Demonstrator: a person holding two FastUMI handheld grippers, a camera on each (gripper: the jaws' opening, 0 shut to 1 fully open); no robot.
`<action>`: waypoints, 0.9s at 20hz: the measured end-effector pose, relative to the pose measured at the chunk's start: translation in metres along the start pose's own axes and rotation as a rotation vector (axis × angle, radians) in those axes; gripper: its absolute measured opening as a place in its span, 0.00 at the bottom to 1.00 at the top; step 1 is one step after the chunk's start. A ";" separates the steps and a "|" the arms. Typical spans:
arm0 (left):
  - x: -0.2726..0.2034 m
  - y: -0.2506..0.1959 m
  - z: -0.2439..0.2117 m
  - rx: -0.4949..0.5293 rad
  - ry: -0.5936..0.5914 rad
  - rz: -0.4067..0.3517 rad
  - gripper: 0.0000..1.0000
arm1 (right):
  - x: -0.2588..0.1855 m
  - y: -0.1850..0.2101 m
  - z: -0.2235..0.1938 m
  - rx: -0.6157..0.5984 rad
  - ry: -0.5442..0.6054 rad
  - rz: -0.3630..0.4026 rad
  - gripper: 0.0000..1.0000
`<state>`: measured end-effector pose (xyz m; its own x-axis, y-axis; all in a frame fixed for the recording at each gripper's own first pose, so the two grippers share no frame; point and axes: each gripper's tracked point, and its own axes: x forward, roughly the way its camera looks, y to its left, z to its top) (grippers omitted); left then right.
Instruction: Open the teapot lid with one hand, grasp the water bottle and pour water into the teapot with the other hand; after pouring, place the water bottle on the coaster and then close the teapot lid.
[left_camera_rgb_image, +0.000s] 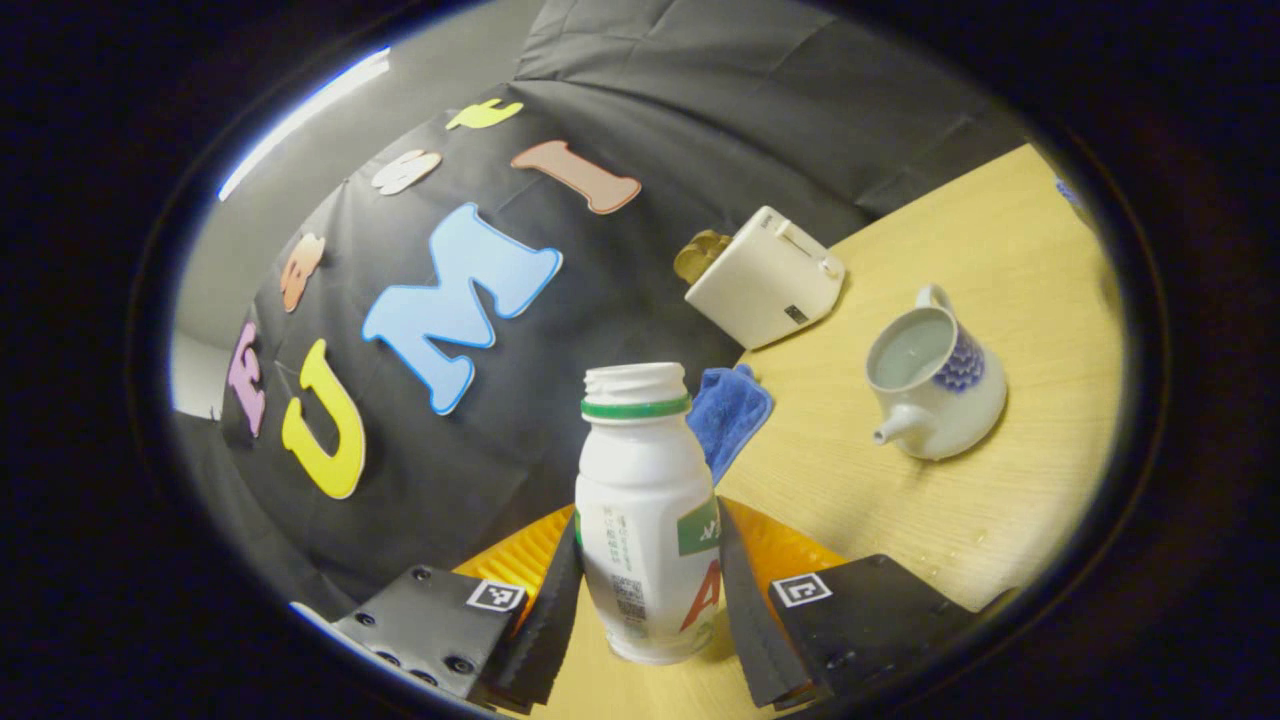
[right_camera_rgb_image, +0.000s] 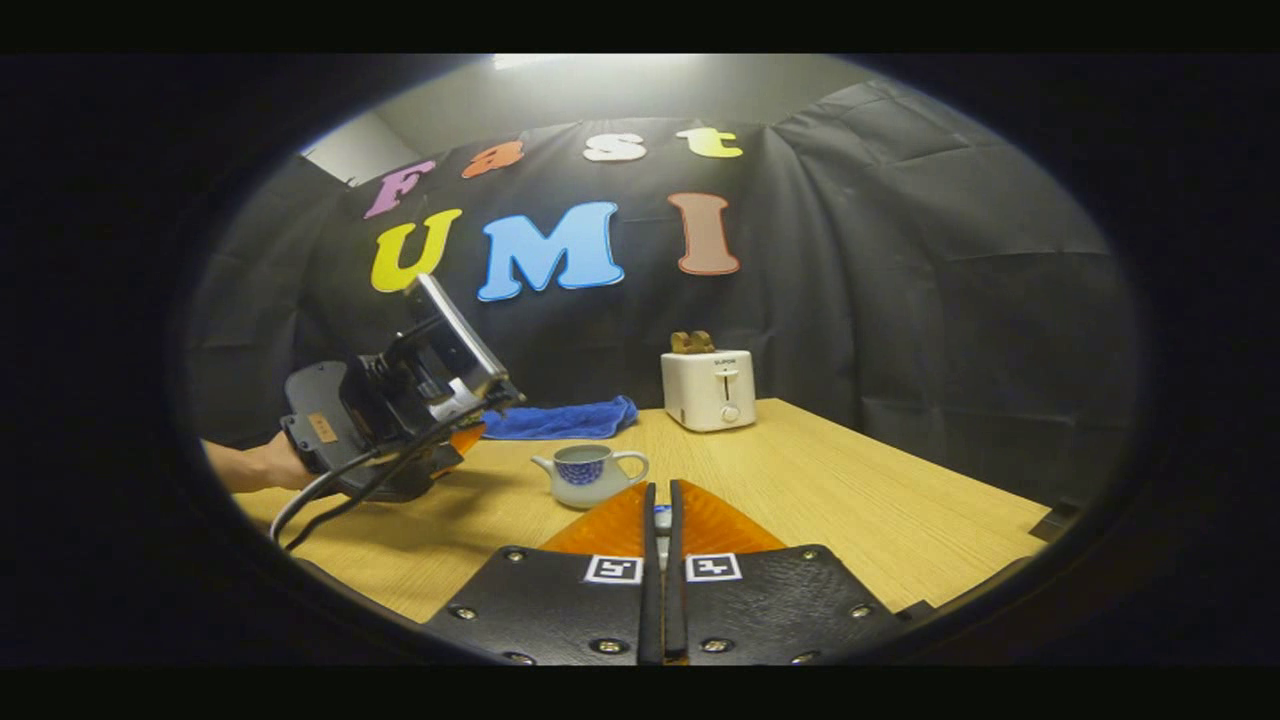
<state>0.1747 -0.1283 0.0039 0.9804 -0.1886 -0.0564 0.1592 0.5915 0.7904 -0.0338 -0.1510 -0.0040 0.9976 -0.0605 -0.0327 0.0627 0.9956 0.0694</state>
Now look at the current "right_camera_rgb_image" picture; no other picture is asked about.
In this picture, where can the white blue-patterned teacup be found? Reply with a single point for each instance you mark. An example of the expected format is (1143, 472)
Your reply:
(590, 485)

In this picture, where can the ceiling light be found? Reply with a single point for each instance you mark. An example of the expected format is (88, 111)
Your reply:
(520, 60)

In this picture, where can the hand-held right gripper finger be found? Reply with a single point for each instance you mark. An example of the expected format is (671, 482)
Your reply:
(676, 600)
(651, 600)

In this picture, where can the blue towel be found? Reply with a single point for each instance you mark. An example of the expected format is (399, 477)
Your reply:
(570, 420)

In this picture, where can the small dark block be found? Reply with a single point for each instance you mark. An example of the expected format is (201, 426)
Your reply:
(1055, 520)

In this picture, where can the black backdrop cloth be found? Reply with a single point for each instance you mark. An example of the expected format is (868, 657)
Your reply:
(900, 300)

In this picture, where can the white toaster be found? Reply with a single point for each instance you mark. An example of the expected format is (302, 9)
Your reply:
(705, 395)

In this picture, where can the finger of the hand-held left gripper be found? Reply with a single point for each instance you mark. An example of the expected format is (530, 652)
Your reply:
(468, 438)

